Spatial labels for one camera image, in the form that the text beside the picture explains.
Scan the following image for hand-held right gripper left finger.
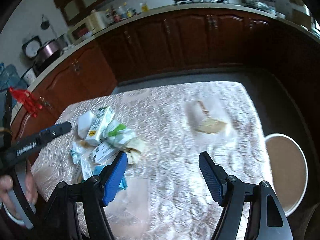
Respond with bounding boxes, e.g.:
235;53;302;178
41;151;128;240

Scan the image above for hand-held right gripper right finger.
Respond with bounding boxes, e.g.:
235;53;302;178
199;151;294;240

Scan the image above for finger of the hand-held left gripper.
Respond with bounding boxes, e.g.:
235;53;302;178
35;121;72;143

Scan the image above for blue snack packet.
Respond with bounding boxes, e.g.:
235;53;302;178
94;164;128;190

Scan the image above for green white medicine box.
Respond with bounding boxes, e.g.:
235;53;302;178
86;106;115;147

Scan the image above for green white snack packet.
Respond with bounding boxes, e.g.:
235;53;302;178
100;120;137;150

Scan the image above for paper bucket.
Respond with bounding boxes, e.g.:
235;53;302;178
264;133;308;217

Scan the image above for person's left hand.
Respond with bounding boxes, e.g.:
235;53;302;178
0;160;38;220

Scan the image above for white labelled box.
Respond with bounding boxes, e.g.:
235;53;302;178
91;142;118;164

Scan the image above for small green white wrapper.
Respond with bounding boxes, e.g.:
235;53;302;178
70;141;84;164

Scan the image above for white printed packet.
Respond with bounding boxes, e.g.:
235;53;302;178
80;159;94;183

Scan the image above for beige crumpled wrapper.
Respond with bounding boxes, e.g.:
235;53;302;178
122;140;148;164

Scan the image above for red tassel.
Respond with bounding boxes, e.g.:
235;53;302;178
9;87;43;117

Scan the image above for clear plastic bag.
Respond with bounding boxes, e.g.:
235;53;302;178
184;99;232;135

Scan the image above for patterned tablecloth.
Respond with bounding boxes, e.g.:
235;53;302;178
31;81;274;240

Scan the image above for blue plastic bag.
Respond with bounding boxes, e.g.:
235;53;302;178
0;64;24;90

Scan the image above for pink rice cooker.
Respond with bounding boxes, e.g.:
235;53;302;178
36;39;65;65

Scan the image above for round dial scale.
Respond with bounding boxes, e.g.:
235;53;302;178
22;36;42;59

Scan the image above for white countertop appliance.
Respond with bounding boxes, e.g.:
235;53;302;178
66;21;94;44

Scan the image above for cream plastic jug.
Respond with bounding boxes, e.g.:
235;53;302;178
87;10;108;32

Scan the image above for row of seasoning bottles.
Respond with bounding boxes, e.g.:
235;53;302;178
105;4;138;23

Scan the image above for brown kitchen base cabinets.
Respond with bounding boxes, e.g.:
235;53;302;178
10;12;320;143

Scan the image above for white kitchen countertop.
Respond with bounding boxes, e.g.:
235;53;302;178
22;1;320;93

